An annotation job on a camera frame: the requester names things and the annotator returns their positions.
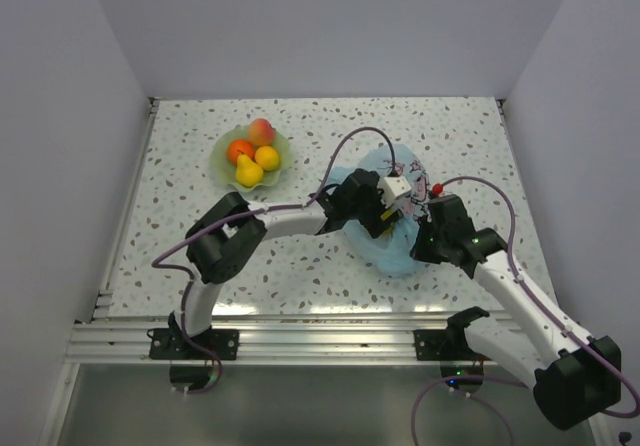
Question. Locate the yellow lemon fruit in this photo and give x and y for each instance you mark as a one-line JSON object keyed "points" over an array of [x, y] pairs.
{"points": [[267, 158]]}

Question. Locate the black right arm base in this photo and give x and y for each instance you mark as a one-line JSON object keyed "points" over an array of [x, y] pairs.
{"points": [[449, 343]]}

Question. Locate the yellow pear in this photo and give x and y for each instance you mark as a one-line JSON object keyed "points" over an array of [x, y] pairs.
{"points": [[248, 173]]}

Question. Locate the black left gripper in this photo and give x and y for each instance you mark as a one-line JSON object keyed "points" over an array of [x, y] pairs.
{"points": [[374, 225]]}

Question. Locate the aluminium front mounting rail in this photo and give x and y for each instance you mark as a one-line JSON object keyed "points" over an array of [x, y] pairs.
{"points": [[332, 339]]}

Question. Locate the orange fruit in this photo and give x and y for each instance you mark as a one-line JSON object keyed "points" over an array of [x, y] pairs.
{"points": [[237, 148]]}

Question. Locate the red yellow peach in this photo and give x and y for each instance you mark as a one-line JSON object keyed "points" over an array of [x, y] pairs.
{"points": [[261, 133]]}

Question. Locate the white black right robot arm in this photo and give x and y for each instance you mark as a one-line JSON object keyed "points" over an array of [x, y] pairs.
{"points": [[571, 374]]}

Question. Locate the yellow mango fruit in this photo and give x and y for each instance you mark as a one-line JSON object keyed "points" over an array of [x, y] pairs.
{"points": [[389, 216]]}

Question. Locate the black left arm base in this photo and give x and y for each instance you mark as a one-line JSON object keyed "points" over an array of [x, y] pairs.
{"points": [[168, 345]]}

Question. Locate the green wavy glass bowl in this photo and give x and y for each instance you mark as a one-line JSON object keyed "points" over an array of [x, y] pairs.
{"points": [[224, 172]]}

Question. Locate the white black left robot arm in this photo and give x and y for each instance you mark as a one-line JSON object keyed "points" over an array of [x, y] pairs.
{"points": [[221, 243]]}

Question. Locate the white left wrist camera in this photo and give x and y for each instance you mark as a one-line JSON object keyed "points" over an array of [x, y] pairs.
{"points": [[393, 188]]}

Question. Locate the light blue plastic bag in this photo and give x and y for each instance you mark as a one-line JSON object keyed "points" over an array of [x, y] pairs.
{"points": [[390, 253]]}

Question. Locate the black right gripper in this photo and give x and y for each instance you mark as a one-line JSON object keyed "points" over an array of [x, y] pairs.
{"points": [[419, 251]]}

